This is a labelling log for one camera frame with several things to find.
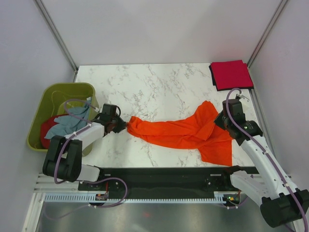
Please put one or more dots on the right aluminium frame post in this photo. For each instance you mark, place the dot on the right aluminium frame post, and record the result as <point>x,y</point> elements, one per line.
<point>266,33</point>

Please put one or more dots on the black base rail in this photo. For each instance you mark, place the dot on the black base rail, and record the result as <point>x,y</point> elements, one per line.
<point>166,183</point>

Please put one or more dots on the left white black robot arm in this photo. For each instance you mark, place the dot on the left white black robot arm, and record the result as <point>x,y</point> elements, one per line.
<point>63,159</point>

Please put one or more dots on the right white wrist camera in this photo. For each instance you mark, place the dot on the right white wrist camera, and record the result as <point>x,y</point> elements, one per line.
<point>243,98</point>

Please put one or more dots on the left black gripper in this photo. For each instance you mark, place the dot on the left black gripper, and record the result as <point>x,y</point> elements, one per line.
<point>121,124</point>

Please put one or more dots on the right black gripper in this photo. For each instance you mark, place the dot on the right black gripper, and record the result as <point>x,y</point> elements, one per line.
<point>217,121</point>

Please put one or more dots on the dark red t shirt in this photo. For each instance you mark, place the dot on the dark red t shirt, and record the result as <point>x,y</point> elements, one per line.
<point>45,127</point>

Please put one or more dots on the left aluminium frame post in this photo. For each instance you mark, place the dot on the left aluminium frame post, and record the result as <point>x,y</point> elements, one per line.
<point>56,34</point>

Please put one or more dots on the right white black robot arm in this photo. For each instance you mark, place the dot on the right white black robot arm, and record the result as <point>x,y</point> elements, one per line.
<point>278,197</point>

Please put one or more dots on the aluminium frame post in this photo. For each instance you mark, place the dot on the aluminium frame post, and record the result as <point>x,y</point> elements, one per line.
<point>56,34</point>
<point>266,33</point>

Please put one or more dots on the light blue t shirt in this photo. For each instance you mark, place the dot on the light blue t shirt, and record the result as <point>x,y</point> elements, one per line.
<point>68,124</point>

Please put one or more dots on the orange t shirt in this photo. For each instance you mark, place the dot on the orange t shirt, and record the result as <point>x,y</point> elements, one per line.
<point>195,132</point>

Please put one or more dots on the olive green plastic bin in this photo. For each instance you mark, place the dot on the olive green plastic bin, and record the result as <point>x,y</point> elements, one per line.
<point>52,104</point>

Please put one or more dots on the white slotted cable duct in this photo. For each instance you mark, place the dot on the white slotted cable duct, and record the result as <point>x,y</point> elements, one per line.
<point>96,198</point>

